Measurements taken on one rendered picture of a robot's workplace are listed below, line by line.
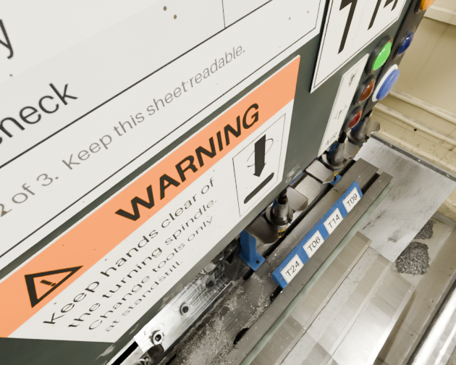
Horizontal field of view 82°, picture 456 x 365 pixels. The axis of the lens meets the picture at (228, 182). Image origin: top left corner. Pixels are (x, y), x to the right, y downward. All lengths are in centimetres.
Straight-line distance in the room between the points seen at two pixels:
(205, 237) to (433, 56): 102
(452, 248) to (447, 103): 59
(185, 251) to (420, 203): 119
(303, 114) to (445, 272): 123
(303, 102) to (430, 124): 107
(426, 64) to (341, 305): 85
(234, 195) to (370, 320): 101
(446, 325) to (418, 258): 30
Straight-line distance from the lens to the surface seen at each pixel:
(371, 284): 117
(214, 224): 16
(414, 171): 132
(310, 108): 18
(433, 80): 114
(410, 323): 125
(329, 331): 106
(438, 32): 108
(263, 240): 61
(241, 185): 16
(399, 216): 128
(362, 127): 77
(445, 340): 114
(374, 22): 20
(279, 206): 57
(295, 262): 89
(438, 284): 133
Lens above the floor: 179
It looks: 57 degrees down
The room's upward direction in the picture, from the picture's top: 10 degrees counter-clockwise
